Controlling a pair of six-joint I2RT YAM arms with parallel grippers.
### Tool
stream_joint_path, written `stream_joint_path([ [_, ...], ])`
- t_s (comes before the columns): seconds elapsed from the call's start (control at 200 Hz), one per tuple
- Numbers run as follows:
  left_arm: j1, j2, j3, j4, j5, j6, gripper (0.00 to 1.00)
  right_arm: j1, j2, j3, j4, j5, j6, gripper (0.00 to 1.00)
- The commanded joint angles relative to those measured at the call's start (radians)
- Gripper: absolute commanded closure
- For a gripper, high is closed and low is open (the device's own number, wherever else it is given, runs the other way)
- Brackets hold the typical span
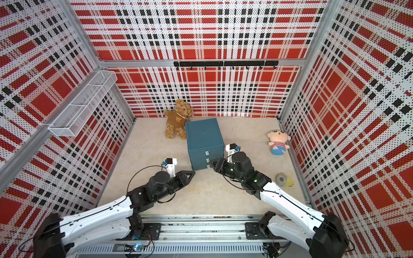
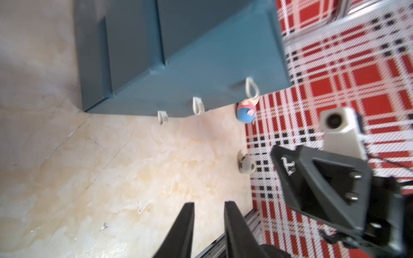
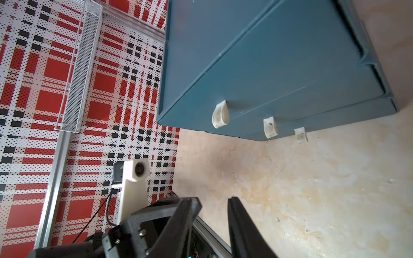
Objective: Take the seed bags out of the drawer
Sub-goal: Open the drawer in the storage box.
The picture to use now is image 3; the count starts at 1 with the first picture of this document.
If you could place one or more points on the white wire mesh basket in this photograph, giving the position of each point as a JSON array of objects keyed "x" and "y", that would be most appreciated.
[{"x": 80, "y": 69}]

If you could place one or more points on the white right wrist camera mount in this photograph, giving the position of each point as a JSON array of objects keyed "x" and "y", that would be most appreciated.
[{"x": 133, "y": 195}]

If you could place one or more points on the teal drawer cabinet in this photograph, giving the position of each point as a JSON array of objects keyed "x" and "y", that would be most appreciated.
[{"x": 267, "y": 61}]

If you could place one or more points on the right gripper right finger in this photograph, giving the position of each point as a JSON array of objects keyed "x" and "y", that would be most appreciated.
[{"x": 245, "y": 239}]

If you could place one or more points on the teal bottom drawer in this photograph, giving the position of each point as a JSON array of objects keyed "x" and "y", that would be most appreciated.
[{"x": 362, "y": 111}]

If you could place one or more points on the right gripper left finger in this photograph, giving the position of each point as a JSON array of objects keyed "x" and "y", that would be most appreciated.
[{"x": 161, "y": 230}]

